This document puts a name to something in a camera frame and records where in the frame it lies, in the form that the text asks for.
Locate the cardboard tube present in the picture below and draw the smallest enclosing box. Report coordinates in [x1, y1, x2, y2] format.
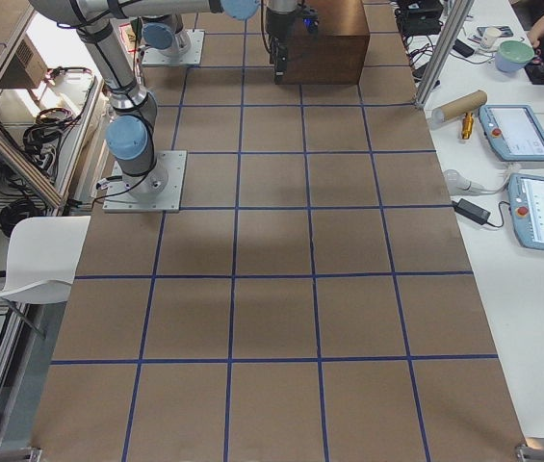
[432, 90, 487, 123]

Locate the yellow screwdriver tool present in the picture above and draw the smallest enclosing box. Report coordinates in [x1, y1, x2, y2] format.
[461, 112, 475, 141]

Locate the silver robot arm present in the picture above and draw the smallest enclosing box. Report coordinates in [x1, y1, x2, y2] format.
[142, 13, 192, 59]
[31, 0, 306, 211]

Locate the green and blue bowl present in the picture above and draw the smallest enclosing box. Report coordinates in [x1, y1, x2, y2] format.
[494, 40, 535, 73]

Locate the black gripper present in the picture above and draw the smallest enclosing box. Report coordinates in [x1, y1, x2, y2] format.
[264, 0, 298, 84]

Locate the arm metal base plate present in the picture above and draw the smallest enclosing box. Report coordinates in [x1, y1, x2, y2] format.
[142, 24, 205, 67]
[102, 150, 187, 213]

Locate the far blue teach pendant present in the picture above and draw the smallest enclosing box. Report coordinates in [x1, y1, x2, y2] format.
[479, 104, 544, 163]

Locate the dark brown wooden drawer box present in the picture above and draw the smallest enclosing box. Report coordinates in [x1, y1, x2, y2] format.
[278, 0, 370, 85]

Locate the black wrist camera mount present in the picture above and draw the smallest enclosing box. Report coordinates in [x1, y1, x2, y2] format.
[298, 1, 319, 35]

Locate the white light bulb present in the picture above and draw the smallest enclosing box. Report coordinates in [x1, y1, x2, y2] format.
[443, 169, 472, 195]

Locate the aluminium frame post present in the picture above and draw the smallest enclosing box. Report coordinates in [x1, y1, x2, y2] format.
[414, 0, 474, 109]

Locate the white paper cup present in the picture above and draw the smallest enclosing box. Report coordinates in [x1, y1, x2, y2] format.
[479, 27, 502, 51]

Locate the black power adapter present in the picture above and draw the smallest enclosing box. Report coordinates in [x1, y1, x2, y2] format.
[453, 198, 490, 225]

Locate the white plastic chair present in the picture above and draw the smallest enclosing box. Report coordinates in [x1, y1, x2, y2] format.
[0, 216, 91, 305]

